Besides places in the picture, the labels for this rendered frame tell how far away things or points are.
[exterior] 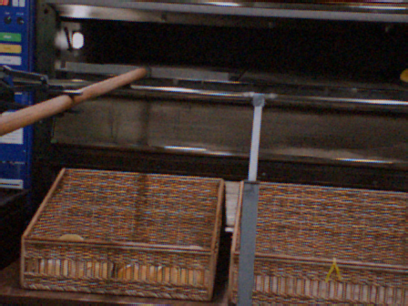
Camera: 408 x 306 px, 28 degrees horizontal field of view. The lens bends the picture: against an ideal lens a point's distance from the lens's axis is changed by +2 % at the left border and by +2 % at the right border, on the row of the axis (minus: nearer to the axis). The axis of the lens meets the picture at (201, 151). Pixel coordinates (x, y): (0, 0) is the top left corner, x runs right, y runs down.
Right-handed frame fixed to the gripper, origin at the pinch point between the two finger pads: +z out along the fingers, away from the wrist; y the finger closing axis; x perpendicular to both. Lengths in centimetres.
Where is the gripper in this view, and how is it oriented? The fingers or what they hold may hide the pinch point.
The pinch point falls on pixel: (65, 101)
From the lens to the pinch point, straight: 177.5
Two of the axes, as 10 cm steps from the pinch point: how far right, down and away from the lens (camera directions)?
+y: -0.6, 9.9, 1.4
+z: 9.9, 0.8, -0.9
